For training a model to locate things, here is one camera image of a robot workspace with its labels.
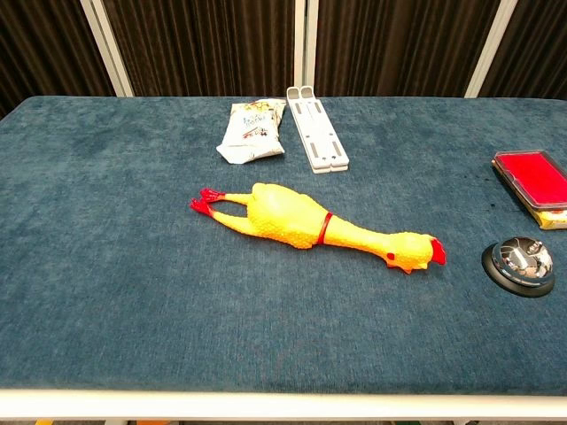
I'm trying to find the silver desk bell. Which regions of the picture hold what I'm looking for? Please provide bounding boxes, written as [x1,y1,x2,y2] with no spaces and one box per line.
[481,236,556,299]

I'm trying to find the red ink pad box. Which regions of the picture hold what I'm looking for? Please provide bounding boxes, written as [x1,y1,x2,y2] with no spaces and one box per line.
[491,150,567,231]

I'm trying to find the blue velvet table cloth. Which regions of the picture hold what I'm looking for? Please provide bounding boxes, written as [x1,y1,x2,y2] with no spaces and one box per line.
[0,95,567,396]

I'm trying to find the yellow rubber chicken toy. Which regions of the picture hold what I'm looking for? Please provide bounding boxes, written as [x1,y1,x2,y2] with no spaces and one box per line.
[190,182,447,274]

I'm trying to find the white frame post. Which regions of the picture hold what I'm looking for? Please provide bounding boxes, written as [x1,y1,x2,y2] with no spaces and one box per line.
[293,0,320,97]
[463,0,519,99]
[80,0,135,98]

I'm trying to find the white folding plastic stand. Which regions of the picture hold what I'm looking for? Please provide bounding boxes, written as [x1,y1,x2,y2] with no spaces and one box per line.
[285,86,351,174]

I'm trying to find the dark pleated curtain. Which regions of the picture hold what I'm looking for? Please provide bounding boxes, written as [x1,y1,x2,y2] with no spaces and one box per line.
[0,0,567,119]

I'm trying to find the white snack packet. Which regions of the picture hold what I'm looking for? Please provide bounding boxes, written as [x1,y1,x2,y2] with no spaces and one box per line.
[215,98,287,166]

